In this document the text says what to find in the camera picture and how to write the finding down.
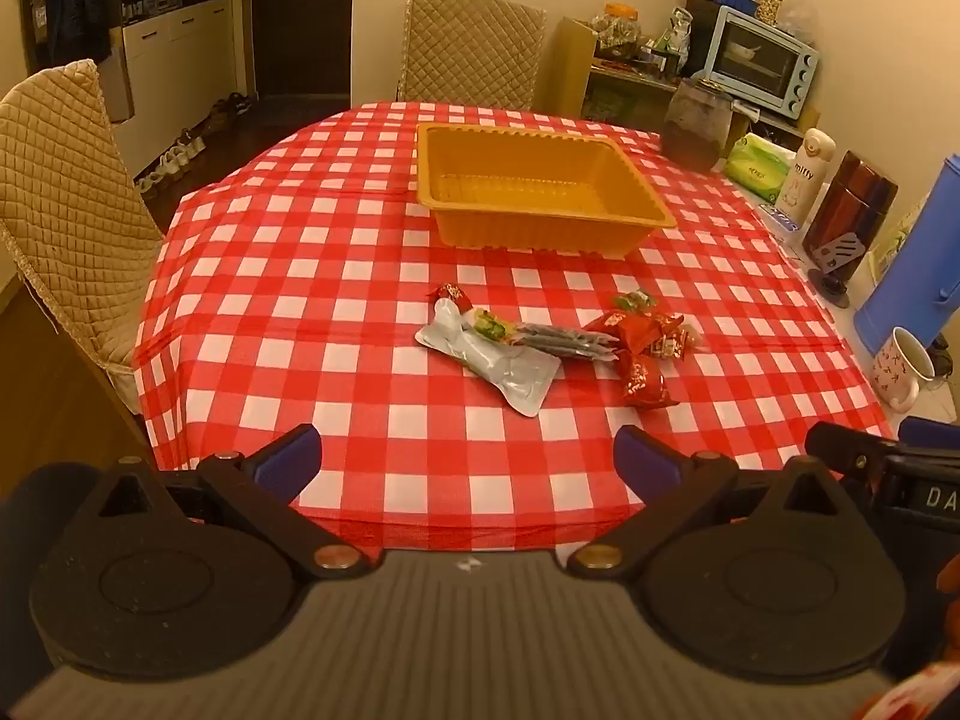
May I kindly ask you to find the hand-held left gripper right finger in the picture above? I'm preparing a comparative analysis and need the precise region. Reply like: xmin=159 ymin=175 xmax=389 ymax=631
xmin=564 ymin=425 xmax=860 ymax=581

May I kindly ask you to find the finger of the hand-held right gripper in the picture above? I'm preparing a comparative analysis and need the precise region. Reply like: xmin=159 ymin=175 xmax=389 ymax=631
xmin=805 ymin=421 xmax=899 ymax=480
xmin=898 ymin=416 xmax=960 ymax=451

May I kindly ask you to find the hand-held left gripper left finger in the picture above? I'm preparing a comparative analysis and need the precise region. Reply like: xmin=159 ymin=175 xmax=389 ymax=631
xmin=94 ymin=424 xmax=376 ymax=581

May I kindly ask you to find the red white printed packet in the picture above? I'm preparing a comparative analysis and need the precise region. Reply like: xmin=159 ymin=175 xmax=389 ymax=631
xmin=651 ymin=317 xmax=700 ymax=359

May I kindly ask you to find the grey stick packet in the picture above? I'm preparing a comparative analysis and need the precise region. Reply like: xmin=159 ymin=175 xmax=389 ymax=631
xmin=519 ymin=321 xmax=617 ymax=347
xmin=525 ymin=337 xmax=620 ymax=363

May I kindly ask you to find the bright red snack packet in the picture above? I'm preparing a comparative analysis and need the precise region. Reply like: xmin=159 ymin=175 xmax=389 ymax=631
xmin=616 ymin=315 xmax=662 ymax=355

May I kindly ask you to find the white foil pouch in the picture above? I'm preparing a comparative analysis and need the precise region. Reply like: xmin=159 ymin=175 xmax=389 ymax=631
xmin=415 ymin=298 xmax=563 ymax=417

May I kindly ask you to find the green snack packet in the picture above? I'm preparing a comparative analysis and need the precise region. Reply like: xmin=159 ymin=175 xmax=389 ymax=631
xmin=469 ymin=309 xmax=526 ymax=346

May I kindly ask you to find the small red candy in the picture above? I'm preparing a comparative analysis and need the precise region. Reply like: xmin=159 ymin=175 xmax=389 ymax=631
xmin=425 ymin=281 xmax=473 ymax=313

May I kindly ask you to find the yellow plastic tray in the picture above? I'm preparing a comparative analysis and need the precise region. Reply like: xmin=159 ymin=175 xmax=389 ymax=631
xmin=415 ymin=122 xmax=680 ymax=256

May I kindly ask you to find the person's right hand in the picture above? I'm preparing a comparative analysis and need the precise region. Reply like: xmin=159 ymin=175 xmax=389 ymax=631
xmin=936 ymin=553 xmax=960 ymax=616

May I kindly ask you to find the white patterned mug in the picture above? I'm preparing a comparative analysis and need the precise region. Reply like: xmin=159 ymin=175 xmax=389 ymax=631
xmin=870 ymin=328 xmax=938 ymax=413

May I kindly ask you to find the red checkered tablecloth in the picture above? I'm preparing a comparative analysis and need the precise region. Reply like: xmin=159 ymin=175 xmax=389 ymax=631
xmin=131 ymin=101 xmax=897 ymax=552

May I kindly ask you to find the blue plastic pitcher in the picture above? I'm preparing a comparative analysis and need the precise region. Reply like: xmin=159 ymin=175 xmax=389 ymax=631
xmin=851 ymin=154 xmax=960 ymax=357

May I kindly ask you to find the red white cloth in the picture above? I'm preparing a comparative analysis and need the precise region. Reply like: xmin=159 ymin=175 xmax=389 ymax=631
xmin=855 ymin=660 xmax=960 ymax=720

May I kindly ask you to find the blue white packet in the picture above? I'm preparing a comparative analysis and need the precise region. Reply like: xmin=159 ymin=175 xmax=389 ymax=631
xmin=763 ymin=202 xmax=805 ymax=242

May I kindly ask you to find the brown metal flask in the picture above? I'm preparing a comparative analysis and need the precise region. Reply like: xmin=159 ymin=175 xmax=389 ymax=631
xmin=801 ymin=150 xmax=899 ymax=271

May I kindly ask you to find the white thermos bottle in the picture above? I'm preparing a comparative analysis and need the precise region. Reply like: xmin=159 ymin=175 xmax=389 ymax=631
xmin=775 ymin=127 xmax=837 ymax=222

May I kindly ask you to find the green tissue pack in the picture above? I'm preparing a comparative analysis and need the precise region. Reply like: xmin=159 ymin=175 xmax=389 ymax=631
xmin=724 ymin=133 xmax=796 ymax=203

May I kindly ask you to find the row of shoes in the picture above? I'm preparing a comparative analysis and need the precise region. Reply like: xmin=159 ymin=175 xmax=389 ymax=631
xmin=135 ymin=92 xmax=252 ymax=200

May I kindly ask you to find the glass jar with dark liquid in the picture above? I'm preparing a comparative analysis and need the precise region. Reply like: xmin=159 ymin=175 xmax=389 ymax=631
xmin=658 ymin=77 xmax=740 ymax=173

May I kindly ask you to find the beige quilted chair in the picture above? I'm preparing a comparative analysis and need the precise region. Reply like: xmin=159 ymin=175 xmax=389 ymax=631
xmin=0 ymin=58 xmax=167 ymax=418
xmin=396 ymin=0 xmax=548 ymax=113

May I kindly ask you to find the wooden shelf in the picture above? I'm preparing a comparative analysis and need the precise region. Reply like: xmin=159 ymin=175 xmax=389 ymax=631
xmin=581 ymin=58 xmax=751 ymax=137

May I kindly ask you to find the light blue toaster oven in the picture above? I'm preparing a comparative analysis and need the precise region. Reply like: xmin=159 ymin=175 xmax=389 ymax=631
xmin=705 ymin=5 xmax=820 ymax=128

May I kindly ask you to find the cardboard box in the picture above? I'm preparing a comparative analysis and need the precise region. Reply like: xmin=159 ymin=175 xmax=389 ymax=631
xmin=546 ymin=16 xmax=601 ymax=119

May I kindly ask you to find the white cabinet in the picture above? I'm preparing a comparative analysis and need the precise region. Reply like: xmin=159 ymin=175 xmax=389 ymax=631
xmin=112 ymin=0 xmax=250 ymax=181

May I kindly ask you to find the green white snack bag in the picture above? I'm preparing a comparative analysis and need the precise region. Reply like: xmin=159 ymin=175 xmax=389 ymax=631
xmin=645 ymin=7 xmax=692 ymax=70

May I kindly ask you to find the plastic jar with orange lid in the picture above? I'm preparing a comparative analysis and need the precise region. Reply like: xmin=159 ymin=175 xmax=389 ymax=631
xmin=589 ymin=2 xmax=642 ymax=61

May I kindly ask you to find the dark door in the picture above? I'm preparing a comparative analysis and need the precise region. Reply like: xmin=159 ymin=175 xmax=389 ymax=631
xmin=247 ymin=0 xmax=353 ymax=102

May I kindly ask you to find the hanging dark coat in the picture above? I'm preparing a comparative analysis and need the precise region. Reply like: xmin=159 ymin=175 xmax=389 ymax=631
xmin=15 ymin=0 xmax=115 ymax=70

